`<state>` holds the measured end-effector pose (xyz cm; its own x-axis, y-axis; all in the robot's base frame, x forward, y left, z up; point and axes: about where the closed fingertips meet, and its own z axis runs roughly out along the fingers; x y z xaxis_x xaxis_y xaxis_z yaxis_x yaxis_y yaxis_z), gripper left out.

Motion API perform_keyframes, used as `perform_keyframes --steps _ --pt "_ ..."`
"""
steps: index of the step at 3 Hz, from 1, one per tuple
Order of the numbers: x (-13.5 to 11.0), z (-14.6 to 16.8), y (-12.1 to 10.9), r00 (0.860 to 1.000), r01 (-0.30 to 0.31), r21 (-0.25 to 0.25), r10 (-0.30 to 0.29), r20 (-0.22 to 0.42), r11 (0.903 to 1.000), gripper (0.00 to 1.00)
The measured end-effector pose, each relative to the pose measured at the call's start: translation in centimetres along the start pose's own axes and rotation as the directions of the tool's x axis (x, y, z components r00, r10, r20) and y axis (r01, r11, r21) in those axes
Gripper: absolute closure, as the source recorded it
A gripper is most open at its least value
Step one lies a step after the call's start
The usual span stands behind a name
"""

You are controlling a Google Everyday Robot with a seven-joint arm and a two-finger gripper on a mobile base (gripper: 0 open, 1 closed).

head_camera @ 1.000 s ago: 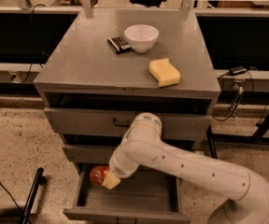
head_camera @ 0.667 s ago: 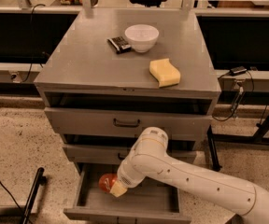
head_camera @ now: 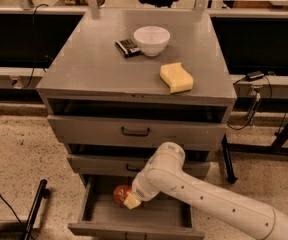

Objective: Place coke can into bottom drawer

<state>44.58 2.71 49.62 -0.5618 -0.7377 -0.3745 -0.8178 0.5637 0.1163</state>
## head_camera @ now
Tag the orange soda can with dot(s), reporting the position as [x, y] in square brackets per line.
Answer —
[121, 192]

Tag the black snack packet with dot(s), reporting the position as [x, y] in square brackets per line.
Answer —
[128, 48]

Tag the yellow sponge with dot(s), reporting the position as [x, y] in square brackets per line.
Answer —
[176, 77]

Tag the grey drawer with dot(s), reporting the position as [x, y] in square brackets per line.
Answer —
[136, 133]
[163, 218]
[106, 165]

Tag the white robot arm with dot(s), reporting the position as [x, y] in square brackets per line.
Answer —
[163, 173]

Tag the bottom grey drawer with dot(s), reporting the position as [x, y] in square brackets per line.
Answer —
[163, 218]

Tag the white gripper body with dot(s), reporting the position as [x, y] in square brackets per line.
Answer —
[142, 189]

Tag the grey drawer cabinet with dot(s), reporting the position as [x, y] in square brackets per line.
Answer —
[90, 77]

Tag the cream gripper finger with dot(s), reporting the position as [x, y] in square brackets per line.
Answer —
[132, 201]

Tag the middle grey drawer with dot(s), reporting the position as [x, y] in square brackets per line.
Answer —
[106, 165]

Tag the black power adapter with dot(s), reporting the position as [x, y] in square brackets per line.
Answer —
[254, 76]

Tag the black stand leg left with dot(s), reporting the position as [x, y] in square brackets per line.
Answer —
[42, 193]

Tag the black table leg right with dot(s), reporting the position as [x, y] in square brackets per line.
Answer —
[231, 178]

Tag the top grey drawer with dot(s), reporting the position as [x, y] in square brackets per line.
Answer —
[136, 133]

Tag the white bowl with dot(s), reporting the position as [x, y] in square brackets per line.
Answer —
[152, 40]

